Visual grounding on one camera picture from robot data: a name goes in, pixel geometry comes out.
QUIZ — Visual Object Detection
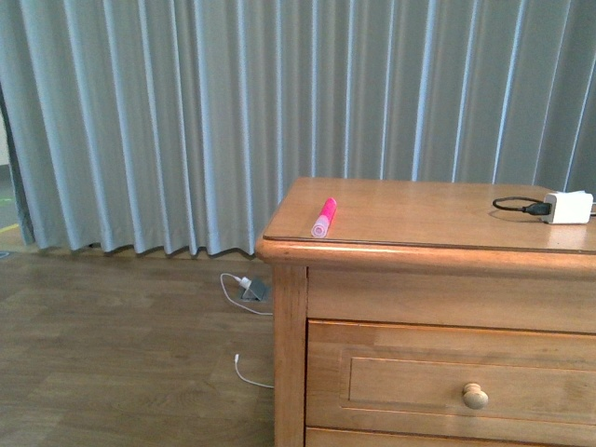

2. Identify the wooden drawer cabinet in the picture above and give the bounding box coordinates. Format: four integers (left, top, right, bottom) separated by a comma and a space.
256, 178, 595, 446

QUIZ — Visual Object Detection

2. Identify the pink marker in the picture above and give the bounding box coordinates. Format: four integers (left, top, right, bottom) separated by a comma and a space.
311, 197, 337, 238

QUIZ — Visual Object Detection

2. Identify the white wall plug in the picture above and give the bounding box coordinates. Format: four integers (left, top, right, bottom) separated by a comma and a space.
236, 277, 251, 289

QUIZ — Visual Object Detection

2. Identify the round wooden drawer knob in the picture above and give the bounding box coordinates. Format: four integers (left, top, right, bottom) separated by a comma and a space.
462, 383, 489, 410

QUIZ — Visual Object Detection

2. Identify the black usb cable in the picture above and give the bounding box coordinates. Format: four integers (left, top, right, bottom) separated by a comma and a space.
492, 196, 552, 219

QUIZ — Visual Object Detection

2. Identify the grey pleated curtain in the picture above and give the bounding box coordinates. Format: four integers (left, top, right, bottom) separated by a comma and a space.
1, 1, 595, 253

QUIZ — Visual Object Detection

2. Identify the white power adapter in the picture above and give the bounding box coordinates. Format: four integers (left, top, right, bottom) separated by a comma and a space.
541, 191, 594, 224

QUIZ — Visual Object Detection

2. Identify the wooden drawer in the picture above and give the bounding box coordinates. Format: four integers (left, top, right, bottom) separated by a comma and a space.
305, 320, 595, 446

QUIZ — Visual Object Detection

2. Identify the white charging cable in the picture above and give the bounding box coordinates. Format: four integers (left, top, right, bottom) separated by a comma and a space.
219, 272, 276, 389

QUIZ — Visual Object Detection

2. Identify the open grey floor socket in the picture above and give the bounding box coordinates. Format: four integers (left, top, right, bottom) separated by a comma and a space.
239, 278, 270, 302

